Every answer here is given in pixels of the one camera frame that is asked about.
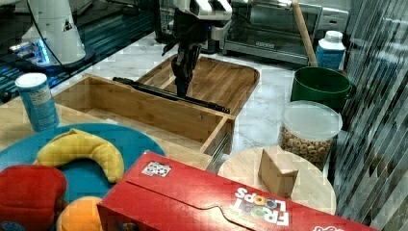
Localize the small wooden block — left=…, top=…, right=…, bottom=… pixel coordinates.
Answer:
left=258, top=146, right=298, bottom=198

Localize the round wooden board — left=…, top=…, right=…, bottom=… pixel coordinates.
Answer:
left=218, top=147, right=337, bottom=215

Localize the blue cylindrical canister white lid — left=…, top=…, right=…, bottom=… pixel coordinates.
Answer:
left=14, top=72, right=60, bottom=132

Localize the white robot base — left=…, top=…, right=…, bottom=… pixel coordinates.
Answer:
left=9, top=0, right=95, bottom=69

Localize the black coffee maker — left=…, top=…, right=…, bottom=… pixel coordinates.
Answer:
left=153, top=0, right=175, bottom=44

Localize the red plush toy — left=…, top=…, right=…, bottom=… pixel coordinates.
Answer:
left=0, top=165, right=66, bottom=231

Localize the red Froot Loops cereal box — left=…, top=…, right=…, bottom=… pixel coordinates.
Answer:
left=98, top=152, right=377, bottom=231

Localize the green pot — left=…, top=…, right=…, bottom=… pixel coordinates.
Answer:
left=291, top=66, right=356, bottom=112

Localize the silver toaster oven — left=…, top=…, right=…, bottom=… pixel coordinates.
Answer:
left=220, top=0, right=350, bottom=64

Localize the wooden tray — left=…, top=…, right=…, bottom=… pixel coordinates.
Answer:
left=139, top=55, right=260, bottom=116

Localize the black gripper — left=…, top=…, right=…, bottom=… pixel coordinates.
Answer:
left=162, top=10, right=209, bottom=96

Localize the yellow plush banana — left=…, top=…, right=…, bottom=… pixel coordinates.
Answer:
left=34, top=129, right=125, bottom=184

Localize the orange plush fruit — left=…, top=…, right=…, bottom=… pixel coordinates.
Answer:
left=56, top=196, right=103, bottom=231

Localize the clear cereal jar with lid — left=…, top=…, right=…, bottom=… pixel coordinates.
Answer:
left=278, top=100, right=343, bottom=170

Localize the wooden utensil handle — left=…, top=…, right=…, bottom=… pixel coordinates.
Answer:
left=292, top=0, right=318, bottom=66

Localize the blue bottle white cap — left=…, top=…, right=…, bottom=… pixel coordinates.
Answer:
left=316, top=31, right=345, bottom=69

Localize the wooden drawer with black handle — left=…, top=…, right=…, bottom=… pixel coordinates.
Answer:
left=54, top=74, right=233, bottom=169

